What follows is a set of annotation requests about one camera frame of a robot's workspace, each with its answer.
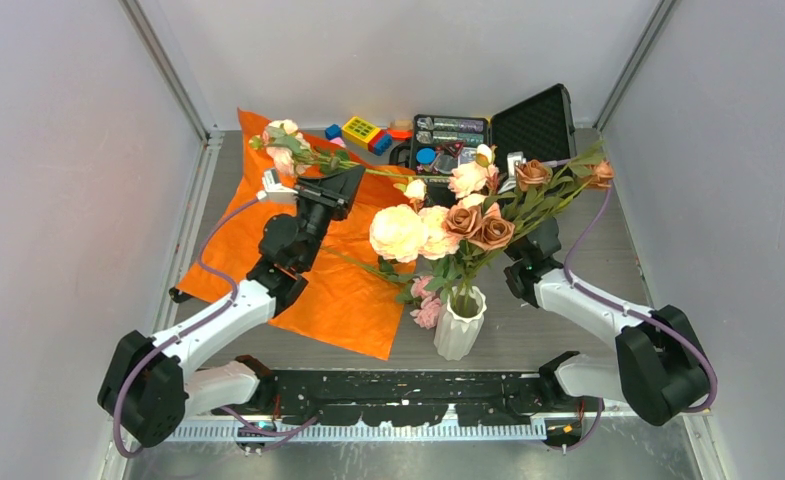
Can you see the blue toy block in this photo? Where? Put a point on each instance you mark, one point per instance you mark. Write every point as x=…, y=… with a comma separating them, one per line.
x=332, y=132

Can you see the blue round poker chip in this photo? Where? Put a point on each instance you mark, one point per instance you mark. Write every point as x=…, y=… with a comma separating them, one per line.
x=425, y=156

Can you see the brown rose flower stem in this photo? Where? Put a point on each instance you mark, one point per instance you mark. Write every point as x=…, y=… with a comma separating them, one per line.
x=537, y=191

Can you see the peach rose flower stem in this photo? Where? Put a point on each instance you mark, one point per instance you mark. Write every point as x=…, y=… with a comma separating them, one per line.
x=476, y=223

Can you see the pink carnation flower stem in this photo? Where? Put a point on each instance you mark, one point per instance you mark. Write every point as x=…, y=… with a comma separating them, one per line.
x=413, y=288

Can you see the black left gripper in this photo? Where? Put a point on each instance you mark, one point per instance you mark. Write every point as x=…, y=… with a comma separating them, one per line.
x=339, y=189

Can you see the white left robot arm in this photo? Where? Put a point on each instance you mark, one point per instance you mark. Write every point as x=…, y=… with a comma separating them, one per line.
x=154, y=382

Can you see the small pink rose stem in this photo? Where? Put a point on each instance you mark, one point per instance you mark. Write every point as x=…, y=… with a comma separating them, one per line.
x=293, y=155

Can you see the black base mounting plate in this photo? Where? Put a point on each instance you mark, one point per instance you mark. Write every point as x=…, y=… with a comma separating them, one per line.
x=410, y=398

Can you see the orange yellow wrapping paper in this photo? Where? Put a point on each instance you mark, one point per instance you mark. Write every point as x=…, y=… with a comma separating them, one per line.
x=342, y=304

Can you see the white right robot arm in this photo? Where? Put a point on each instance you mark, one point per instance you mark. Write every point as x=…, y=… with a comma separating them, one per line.
x=660, y=368

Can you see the yellow toy block house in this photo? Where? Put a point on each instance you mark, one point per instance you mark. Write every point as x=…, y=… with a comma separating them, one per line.
x=367, y=135

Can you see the black open poker case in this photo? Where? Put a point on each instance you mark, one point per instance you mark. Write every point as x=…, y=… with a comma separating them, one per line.
x=539, y=127

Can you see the white ribbed vase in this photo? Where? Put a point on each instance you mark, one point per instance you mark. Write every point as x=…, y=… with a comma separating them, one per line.
x=460, y=323

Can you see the orange toy piece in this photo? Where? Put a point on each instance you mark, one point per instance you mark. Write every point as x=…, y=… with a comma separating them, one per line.
x=400, y=129

